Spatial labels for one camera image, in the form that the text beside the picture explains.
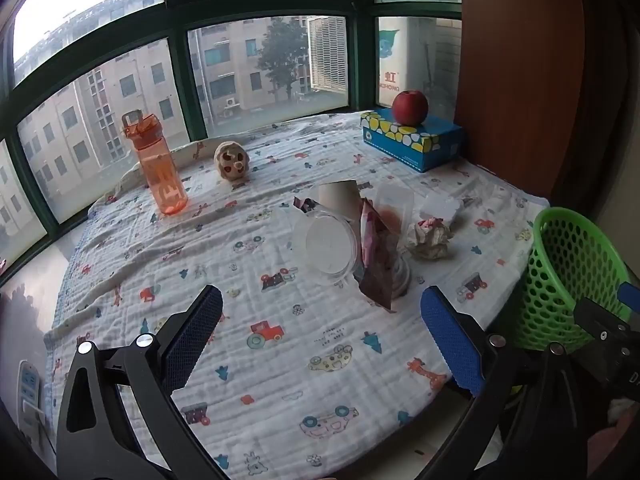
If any green plastic basket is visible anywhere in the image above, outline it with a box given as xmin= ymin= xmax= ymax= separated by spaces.
xmin=510 ymin=206 xmax=633 ymax=353

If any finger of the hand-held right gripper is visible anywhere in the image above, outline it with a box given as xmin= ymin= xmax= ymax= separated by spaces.
xmin=572 ymin=297 xmax=633 ymax=356
xmin=616 ymin=282 xmax=640 ymax=313

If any printed cartoon blanket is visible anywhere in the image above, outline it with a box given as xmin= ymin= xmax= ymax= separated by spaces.
xmin=44 ymin=110 xmax=551 ymax=480

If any clear plastic box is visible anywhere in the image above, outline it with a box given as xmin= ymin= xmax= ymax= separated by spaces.
xmin=374 ymin=182 xmax=416 ymax=241

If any green window frame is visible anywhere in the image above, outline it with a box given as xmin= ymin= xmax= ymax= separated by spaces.
xmin=0 ymin=0 xmax=463 ymax=281

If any red snack wrapper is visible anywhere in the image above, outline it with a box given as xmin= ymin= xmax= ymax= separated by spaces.
xmin=357 ymin=230 xmax=401 ymax=313

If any beige plush toy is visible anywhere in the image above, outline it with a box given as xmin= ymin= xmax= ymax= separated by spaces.
xmin=214 ymin=141 xmax=251 ymax=183

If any orange water bottle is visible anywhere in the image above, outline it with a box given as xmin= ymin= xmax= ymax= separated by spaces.
xmin=121 ymin=110 xmax=190 ymax=217

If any clear plastic cup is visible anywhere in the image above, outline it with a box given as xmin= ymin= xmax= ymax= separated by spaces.
xmin=291 ymin=207 xmax=362 ymax=285

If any white power strip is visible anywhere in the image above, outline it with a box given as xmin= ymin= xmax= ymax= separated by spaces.
xmin=17 ymin=360 xmax=48 ymax=446

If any brown paper cup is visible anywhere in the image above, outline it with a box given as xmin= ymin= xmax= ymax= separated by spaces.
xmin=318 ymin=180 xmax=362 ymax=221

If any paper ball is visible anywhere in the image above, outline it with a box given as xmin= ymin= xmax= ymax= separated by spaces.
xmin=404 ymin=216 xmax=453 ymax=261

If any white louvered vent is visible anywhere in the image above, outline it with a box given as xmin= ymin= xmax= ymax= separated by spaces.
xmin=306 ymin=15 xmax=348 ymax=93

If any pink white snack wrapper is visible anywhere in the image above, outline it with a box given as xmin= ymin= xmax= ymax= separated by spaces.
xmin=357 ymin=197 xmax=388 ymax=266

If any pink white cloth pile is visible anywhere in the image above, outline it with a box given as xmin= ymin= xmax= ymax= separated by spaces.
xmin=605 ymin=396 xmax=640 ymax=461

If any blue tissue box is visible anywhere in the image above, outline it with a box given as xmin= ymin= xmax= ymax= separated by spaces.
xmin=360 ymin=109 xmax=465 ymax=173

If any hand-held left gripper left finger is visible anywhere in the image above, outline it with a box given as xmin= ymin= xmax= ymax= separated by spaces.
xmin=56 ymin=285 xmax=231 ymax=480

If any red apple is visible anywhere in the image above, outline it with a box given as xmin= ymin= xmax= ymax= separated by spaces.
xmin=391 ymin=90 xmax=430 ymax=127

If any brown wooden panel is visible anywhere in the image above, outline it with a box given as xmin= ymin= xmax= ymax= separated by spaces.
xmin=452 ymin=0 xmax=601 ymax=206

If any white printed carton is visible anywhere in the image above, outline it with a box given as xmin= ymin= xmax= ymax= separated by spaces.
xmin=377 ymin=17 xmax=461 ymax=111

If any white tissue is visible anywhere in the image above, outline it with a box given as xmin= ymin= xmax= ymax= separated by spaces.
xmin=419 ymin=194 xmax=463 ymax=226

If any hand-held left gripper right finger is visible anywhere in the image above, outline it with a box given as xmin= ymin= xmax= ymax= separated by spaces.
xmin=415 ymin=286 xmax=591 ymax=480

